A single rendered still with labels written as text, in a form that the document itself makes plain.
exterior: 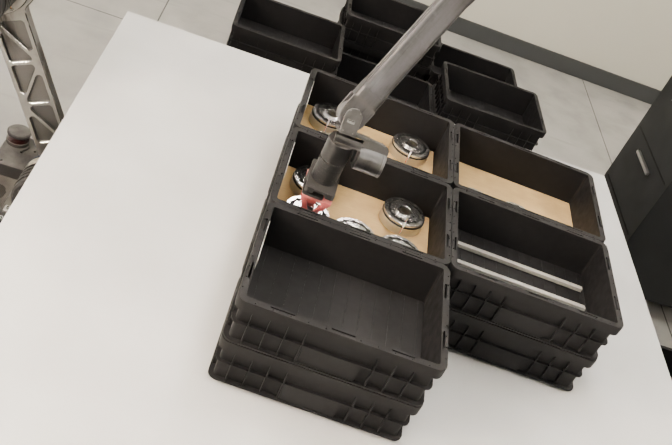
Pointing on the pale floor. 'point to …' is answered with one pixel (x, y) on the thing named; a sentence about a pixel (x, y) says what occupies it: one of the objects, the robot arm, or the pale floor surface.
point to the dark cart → (647, 198)
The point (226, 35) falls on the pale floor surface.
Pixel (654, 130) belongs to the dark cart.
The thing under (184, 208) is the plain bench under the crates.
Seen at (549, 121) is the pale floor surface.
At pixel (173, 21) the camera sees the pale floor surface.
